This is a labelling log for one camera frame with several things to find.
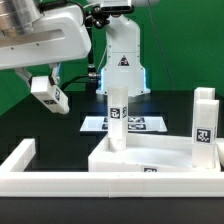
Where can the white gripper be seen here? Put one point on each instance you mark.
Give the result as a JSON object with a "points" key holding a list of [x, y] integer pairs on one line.
{"points": [[30, 37]]}

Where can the white desk top tray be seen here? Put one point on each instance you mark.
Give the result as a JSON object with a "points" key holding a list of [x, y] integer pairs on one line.
{"points": [[147, 153]]}

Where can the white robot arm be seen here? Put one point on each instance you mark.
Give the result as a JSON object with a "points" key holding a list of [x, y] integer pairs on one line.
{"points": [[123, 65]]}

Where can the marker tag sheet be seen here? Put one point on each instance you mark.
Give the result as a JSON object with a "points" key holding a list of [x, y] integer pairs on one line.
{"points": [[135, 124]]}

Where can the white U-shaped fence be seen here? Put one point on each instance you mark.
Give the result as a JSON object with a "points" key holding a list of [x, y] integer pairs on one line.
{"points": [[15, 181]]}

